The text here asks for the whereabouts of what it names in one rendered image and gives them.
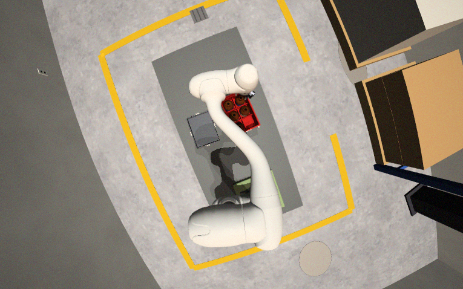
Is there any red bottle crate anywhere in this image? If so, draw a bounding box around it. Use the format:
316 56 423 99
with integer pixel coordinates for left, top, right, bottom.
222 94 259 132

